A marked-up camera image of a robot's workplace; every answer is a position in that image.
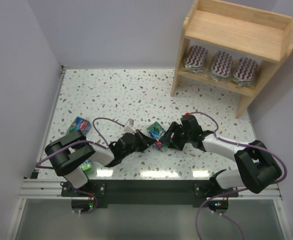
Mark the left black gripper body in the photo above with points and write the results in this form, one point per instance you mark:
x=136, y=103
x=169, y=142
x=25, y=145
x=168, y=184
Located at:
x=141, y=140

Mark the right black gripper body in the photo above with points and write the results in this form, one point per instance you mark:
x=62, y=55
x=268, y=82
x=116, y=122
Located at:
x=174, y=135

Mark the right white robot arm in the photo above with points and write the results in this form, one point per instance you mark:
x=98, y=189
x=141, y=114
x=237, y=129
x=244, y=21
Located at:
x=256, y=166

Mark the purple zigzag sponge pack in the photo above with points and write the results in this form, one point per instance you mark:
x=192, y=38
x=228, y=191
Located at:
x=245, y=72
x=196, y=58
x=221, y=66

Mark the aluminium frame rail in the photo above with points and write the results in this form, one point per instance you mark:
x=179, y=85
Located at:
x=51, y=114

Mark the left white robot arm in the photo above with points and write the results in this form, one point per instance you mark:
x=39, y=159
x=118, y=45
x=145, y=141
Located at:
x=67, y=153

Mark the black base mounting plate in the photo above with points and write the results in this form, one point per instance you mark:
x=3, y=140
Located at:
x=153, y=192

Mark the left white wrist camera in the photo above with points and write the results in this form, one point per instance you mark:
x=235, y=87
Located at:
x=129, y=126

